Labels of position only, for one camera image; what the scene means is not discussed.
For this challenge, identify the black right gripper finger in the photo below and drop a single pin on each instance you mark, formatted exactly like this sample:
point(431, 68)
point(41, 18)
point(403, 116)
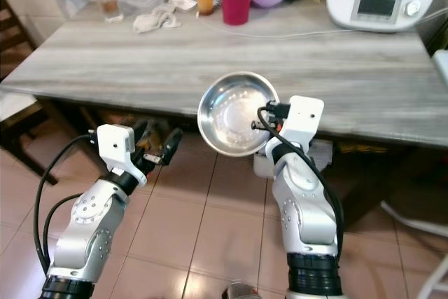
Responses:
point(260, 125)

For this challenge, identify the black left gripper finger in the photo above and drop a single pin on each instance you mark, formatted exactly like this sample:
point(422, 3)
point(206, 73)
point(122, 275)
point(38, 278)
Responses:
point(171, 148)
point(140, 138)

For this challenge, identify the shiny steel bowl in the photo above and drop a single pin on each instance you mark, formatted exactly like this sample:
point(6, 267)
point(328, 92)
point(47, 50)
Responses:
point(231, 113)

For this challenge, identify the crumpled white cloth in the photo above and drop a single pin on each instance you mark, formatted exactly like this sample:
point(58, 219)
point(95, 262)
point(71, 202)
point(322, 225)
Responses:
point(154, 19)

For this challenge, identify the dark wooden chair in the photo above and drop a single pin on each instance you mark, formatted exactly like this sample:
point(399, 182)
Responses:
point(17, 110)

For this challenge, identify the clear drinking glass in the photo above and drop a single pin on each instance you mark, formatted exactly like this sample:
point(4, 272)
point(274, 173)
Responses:
point(107, 3)

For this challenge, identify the white tissue paper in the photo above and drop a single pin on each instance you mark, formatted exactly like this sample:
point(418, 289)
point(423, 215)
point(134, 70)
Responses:
point(180, 0)

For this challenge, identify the white pipe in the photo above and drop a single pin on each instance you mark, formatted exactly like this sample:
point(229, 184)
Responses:
point(413, 218)

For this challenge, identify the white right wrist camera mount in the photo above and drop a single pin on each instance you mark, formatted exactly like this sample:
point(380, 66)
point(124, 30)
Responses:
point(302, 120)

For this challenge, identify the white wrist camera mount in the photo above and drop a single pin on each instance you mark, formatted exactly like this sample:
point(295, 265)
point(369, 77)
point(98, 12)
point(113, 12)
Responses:
point(302, 120)
point(115, 146)

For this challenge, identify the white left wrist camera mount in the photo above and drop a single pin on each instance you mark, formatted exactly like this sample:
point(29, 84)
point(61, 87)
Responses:
point(115, 146)

